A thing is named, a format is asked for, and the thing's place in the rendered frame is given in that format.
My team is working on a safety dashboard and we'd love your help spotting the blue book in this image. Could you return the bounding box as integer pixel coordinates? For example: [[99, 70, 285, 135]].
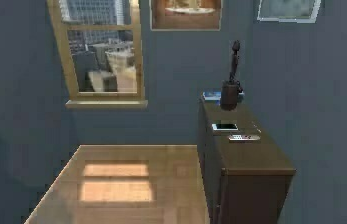
[[202, 91, 245, 102]]

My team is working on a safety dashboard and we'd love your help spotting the white cell phone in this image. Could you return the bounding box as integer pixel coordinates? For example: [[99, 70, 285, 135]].
[[211, 122, 240, 132]]

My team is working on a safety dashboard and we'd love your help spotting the brown framed wall picture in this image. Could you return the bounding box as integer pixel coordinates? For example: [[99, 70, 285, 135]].
[[149, 0, 223, 32]]

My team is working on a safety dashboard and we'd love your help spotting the wooden framed window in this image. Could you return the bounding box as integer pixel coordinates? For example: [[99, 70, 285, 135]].
[[46, 0, 149, 110]]

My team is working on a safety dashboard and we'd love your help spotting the grey remote control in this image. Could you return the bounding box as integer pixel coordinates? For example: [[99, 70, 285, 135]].
[[227, 134, 261, 142]]

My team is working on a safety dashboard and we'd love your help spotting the white framed wall picture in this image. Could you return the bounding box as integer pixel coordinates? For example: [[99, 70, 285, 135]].
[[256, 0, 323, 24]]

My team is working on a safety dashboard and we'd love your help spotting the dark brown wooden dresser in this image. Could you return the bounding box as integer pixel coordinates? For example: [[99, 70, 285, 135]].
[[196, 94, 297, 224]]

